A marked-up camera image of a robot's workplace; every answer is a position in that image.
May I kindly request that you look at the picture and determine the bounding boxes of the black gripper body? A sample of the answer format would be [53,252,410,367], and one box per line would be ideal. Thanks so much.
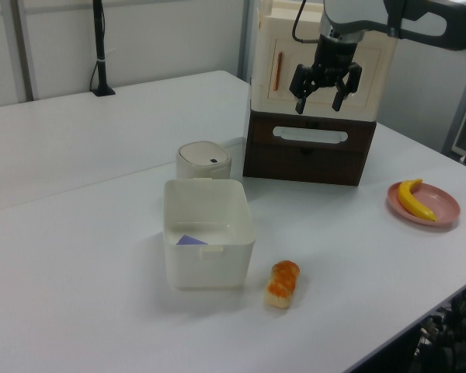
[311,33,360,91]

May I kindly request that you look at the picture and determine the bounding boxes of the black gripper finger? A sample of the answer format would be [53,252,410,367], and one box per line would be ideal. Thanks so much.
[331,61,363,113]
[289,64,322,115]

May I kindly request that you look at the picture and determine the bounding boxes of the purple cube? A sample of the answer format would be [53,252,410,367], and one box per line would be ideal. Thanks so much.
[175,234,210,247]

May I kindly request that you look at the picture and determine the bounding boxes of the white square plastic box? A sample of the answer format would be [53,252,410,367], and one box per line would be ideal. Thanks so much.
[162,177,256,292]

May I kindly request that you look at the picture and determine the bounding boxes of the cream cabinet with door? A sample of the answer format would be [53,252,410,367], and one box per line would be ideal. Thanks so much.
[249,0,398,124]

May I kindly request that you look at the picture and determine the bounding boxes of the dark brown wooden drawer unit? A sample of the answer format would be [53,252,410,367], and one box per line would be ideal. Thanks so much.
[242,109,378,188]

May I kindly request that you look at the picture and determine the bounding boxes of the small beige trash can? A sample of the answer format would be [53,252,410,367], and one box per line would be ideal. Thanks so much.
[175,141,233,181]

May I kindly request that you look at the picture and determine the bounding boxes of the yellow banana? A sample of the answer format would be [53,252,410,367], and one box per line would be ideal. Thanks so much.
[396,178,439,222]

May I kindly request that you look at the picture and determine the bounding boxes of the pink plate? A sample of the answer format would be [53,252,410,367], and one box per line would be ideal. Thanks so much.
[386,181,462,228]

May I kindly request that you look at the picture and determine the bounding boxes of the toy bread with orange topping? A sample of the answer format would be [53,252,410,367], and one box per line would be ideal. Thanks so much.
[263,260,301,311]

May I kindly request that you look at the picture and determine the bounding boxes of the black pole with base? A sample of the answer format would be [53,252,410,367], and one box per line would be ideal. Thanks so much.
[90,0,117,98]

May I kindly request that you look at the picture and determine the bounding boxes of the black mesh chair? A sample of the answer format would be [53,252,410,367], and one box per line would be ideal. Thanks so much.
[414,286,466,373]

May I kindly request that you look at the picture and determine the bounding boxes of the orange cabinet door handle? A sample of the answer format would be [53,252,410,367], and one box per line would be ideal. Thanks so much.
[272,50,285,92]

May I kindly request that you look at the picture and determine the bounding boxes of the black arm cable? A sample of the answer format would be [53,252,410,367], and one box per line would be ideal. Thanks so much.
[291,0,322,44]

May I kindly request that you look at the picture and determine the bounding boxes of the grey metal rack frame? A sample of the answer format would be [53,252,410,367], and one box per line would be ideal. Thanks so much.
[441,61,466,164]

